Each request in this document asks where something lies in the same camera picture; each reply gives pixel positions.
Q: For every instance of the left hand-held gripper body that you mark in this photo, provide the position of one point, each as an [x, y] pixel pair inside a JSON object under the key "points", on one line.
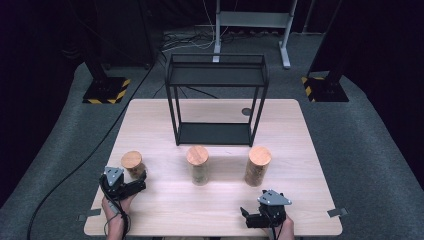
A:
{"points": [[112, 184]]}

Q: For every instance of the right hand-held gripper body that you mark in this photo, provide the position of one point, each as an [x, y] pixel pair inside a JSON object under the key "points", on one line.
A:
{"points": [[272, 207]]}

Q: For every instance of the short glass jar wooden lid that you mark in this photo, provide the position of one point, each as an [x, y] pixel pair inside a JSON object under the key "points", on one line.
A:
{"points": [[133, 164]]}

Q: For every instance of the person's left hand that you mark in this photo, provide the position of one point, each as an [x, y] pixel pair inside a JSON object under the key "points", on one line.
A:
{"points": [[117, 208]]}

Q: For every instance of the person's right hand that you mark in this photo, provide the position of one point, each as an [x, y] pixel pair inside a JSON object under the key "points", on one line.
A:
{"points": [[285, 229]]}

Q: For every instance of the grey tape strip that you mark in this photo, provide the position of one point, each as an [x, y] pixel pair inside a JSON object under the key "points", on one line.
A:
{"points": [[89, 214], [337, 212]]}

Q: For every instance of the tall glass jar wooden lid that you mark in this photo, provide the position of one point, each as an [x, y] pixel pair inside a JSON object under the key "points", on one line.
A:
{"points": [[258, 166]]}

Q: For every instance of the medium glass jar wooden lid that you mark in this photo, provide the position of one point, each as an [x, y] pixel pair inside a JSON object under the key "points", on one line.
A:
{"points": [[198, 165]]}

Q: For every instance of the black stand with striped base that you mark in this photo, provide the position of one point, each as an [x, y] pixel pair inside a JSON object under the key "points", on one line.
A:
{"points": [[106, 90], [325, 88]]}

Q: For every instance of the dark round table grommet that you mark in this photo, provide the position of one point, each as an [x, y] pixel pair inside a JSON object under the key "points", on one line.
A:
{"points": [[247, 111]]}

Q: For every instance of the black metal two-tier shelf rack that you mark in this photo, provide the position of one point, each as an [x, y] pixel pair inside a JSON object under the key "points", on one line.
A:
{"points": [[216, 100]]}

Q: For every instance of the dark wheeled cabinet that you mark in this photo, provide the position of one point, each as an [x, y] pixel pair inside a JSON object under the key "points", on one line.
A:
{"points": [[128, 33]]}

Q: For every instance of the grey metal stand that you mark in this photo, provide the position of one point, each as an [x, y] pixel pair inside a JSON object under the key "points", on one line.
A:
{"points": [[253, 19]]}

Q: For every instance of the grey metal pole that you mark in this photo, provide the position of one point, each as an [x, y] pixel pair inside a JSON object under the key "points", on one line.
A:
{"points": [[308, 16]]}

